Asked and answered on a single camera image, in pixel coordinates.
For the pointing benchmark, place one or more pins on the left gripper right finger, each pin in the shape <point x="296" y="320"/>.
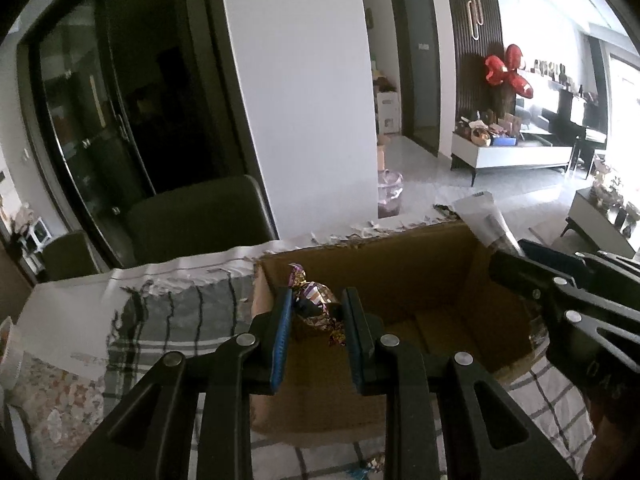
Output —
<point x="445" y="417"/>

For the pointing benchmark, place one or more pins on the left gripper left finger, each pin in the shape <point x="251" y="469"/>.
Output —
<point x="190" y="417"/>

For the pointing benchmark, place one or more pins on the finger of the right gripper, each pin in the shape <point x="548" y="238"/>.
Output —
<point x="575" y="254"/>
<point x="605" y="275"/>

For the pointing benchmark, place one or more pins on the purple gold candy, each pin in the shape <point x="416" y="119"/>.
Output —
<point x="316" y="305"/>

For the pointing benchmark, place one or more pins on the person's right hand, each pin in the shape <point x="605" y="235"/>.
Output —
<point x="612" y="454"/>

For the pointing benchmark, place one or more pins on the coffee table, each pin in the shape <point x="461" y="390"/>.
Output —
<point x="611" y="229"/>

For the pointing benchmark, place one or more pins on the floral table runner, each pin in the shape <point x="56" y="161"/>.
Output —
<point x="60" y="409"/>

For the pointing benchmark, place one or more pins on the brown cardboard box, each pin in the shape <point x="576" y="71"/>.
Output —
<point x="430" y="286"/>

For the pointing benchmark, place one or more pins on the white low tv cabinet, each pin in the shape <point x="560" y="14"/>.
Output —
<point x="478" y="159"/>

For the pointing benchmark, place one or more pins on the dark dining chair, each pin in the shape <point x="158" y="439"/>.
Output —
<point x="207" y="217"/>
<point x="70" y="256"/>

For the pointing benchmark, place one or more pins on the red balloon decoration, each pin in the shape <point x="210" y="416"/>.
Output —
<point x="505" y="71"/>

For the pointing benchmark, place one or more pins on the small floor cardboard box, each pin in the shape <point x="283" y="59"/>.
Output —
<point x="382" y="142"/>

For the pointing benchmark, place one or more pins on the white storage drawers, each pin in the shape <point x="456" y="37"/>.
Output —
<point x="388" y="113"/>

